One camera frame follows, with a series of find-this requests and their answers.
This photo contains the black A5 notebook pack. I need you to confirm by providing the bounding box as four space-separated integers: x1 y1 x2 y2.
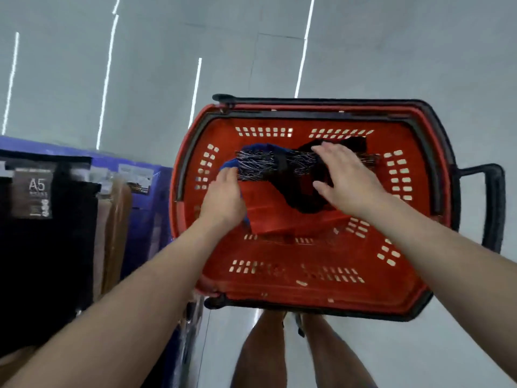
0 149 102 356

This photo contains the person's left hand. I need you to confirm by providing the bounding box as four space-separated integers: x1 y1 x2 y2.
196 166 248 235

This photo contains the brown kraft wrapped pack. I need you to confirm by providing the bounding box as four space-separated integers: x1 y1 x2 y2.
91 175 134 302

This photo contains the black wrapped bags group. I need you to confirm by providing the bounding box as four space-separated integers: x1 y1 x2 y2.
162 296 205 388

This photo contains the red shopping basket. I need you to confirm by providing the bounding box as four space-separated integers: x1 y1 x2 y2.
168 93 507 322

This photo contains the person's left leg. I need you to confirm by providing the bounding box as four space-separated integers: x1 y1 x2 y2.
231 309 289 388

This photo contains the person's right hand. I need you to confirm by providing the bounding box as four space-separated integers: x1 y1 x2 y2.
311 142 394 221

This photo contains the person's left forearm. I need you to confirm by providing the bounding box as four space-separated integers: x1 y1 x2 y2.
0 218 235 388

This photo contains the person's right leg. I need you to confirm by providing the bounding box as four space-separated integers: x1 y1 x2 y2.
297 313 378 388

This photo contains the person's leg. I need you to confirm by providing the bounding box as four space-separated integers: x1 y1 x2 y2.
297 313 378 388
231 309 289 388

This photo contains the person's right forearm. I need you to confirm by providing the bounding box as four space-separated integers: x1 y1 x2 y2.
367 196 517 380

